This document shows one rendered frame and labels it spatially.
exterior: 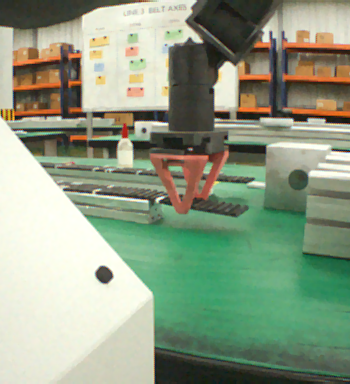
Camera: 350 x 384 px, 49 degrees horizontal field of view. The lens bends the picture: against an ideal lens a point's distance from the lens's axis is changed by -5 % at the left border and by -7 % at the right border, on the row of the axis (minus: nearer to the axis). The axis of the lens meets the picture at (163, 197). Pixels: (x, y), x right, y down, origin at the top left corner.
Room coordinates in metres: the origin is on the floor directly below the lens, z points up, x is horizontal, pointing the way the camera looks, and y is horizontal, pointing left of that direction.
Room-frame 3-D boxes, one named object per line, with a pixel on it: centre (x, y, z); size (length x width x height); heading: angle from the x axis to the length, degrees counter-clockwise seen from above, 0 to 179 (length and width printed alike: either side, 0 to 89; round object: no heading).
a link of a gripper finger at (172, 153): (0.49, -0.03, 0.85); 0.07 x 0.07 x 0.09; 62
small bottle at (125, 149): (1.00, 0.09, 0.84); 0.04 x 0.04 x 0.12
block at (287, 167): (0.60, -0.21, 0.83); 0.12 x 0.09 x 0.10; 152
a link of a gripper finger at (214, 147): (0.51, -0.04, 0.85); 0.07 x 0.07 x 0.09; 62
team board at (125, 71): (3.65, 0.07, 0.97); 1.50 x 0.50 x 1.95; 69
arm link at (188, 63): (0.51, -0.04, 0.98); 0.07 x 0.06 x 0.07; 169
